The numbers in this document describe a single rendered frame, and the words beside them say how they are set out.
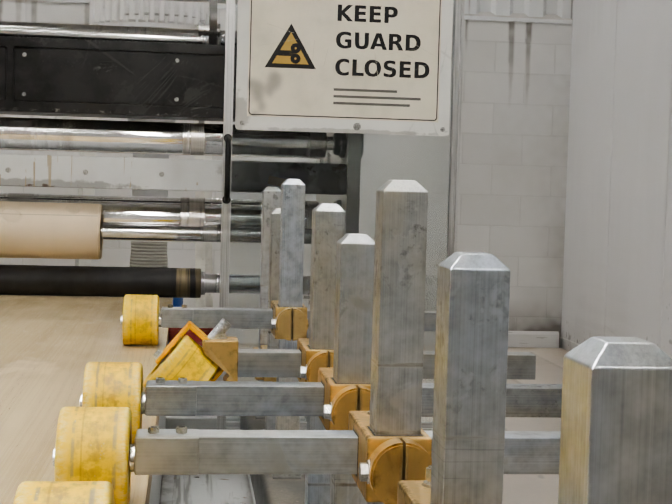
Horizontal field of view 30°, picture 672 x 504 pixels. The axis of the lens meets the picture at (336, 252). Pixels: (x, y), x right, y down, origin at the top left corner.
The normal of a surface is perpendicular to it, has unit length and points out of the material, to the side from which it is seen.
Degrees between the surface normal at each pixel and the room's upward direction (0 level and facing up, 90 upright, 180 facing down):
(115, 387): 57
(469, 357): 90
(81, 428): 46
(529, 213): 90
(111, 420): 35
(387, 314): 90
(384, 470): 90
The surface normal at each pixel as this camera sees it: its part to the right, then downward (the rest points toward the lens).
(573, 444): -0.99, -0.02
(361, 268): 0.11, 0.06
